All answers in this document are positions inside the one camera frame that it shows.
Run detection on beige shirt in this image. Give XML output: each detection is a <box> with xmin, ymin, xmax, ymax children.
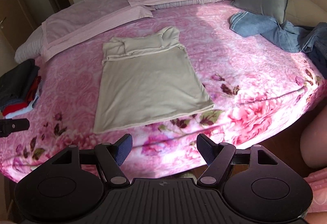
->
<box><xmin>93</xmin><ymin>26</ymin><xmax>215</xmax><ymax>134</ymax></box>

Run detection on red folded garment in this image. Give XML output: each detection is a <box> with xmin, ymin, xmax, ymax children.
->
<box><xmin>2</xmin><ymin>76</ymin><xmax>42</xmax><ymax>117</ymax></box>

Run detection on white folded garment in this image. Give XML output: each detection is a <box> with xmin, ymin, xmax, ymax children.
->
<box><xmin>4</xmin><ymin>97</ymin><xmax>39</xmax><ymax>119</ymax></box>

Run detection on black folded garment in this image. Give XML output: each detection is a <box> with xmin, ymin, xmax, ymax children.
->
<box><xmin>1</xmin><ymin>59</ymin><xmax>40</xmax><ymax>111</ymax></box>

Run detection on pink floral blanket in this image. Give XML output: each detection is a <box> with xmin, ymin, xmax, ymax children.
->
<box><xmin>1</xmin><ymin>2</ymin><xmax>326</xmax><ymax>182</ymax></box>

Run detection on person's leg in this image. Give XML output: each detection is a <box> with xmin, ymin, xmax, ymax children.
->
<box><xmin>300</xmin><ymin>107</ymin><xmax>327</xmax><ymax>169</ymax></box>

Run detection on wooden door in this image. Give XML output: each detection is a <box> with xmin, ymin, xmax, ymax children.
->
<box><xmin>1</xmin><ymin>0</ymin><xmax>37</xmax><ymax>50</ymax></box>

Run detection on pink pillow near door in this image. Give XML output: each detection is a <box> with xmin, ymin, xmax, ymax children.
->
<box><xmin>41</xmin><ymin>0</ymin><xmax>154</xmax><ymax>62</ymax></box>

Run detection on blue jeans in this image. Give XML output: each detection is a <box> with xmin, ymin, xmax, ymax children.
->
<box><xmin>229</xmin><ymin>10</ymin><xmax>327</xmax><ymax>79</ymax></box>

